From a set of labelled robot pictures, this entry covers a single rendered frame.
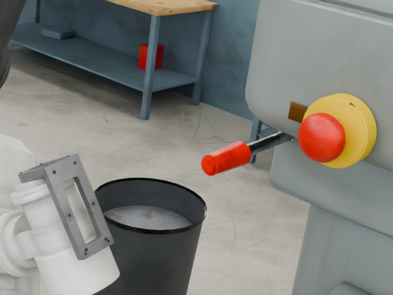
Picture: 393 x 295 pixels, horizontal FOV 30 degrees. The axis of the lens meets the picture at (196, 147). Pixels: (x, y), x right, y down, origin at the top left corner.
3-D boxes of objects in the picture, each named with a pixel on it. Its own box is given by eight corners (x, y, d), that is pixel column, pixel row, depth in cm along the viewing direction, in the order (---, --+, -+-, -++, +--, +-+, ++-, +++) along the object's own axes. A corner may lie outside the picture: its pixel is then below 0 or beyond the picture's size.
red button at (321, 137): (331, 172, 57) (342, 124, 56) (288, 155, 59) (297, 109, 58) (351, 163, 60) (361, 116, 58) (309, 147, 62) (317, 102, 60)
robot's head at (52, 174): (28, 270, 68) (70, 267, 62) (-8, 184, 67) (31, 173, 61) (82, 240, 72) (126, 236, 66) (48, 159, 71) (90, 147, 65)
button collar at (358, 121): (358, 179, 59) (374, 109, 57) (295, 154, 62) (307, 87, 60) (368, 173, 61) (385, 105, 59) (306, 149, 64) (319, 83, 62)
